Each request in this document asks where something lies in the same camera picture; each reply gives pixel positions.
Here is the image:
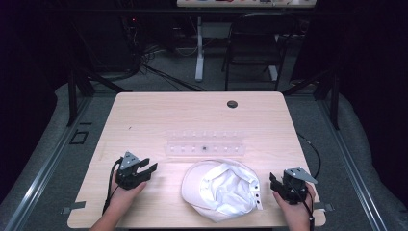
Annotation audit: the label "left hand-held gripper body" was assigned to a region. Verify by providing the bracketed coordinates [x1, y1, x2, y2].
[115, 150, 152, 192]

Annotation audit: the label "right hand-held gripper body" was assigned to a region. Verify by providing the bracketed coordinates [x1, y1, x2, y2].
[281, 167, 319, 206]

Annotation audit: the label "person's left hand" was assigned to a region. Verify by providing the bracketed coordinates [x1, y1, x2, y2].
[109, 181, 148, 210]

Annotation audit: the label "person's right hand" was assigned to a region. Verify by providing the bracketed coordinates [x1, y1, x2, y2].
[272, 182, 318, 226]

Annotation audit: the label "grey tape strip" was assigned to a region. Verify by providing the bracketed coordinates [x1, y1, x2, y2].
[60, 200, 88, 216]
[313, 201, 335, 213]

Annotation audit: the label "white baseball cap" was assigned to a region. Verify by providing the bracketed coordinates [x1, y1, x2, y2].
[180, 159, 265, 223]

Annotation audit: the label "clear acrylic rack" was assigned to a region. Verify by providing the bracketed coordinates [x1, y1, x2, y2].
[164, 129, 246, 159]

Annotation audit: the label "white desk leg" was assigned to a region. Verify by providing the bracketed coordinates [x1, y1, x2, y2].
[194, 15, 206, 83]

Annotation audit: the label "black chair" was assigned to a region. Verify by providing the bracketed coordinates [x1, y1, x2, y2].
[220, 12, 298, 92]

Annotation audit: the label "light desk top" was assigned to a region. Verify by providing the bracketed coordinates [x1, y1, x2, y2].
[176, 0, 318, 9]

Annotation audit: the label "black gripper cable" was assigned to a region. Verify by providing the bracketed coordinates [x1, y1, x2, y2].
[288, 181, 316, 231]
[295, 131, 322, 180]
[101, 158, 125, 217]

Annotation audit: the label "aluminium floor rail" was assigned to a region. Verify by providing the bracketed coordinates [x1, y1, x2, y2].
[316, 95, 389, 231]
[3, 95, 94, 231]

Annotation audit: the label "black floor cables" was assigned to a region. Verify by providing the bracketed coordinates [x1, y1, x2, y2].
[138, 44, 204, 93]

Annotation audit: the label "black metal frame stand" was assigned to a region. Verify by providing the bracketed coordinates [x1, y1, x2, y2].
[281, 67, 342, 131]
[64, 67, 133, 127]

